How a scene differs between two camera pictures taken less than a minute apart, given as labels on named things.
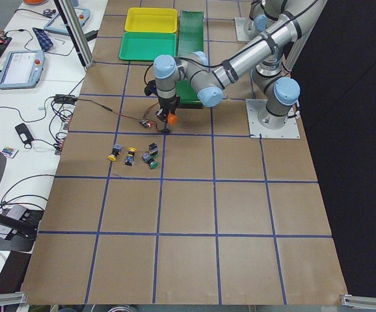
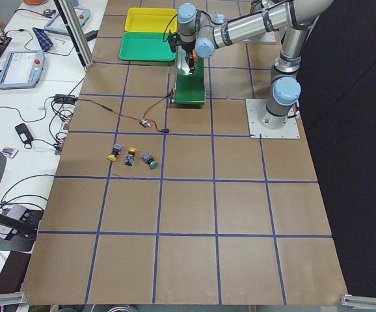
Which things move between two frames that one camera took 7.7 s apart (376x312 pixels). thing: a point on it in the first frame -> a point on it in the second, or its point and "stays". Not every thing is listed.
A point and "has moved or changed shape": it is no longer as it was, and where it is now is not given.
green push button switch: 148,158 stays
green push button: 153,149 has moved or changed shape
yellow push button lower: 116,151 stays
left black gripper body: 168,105 -> 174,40
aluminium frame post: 71,21 stays
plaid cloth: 45,41 stays
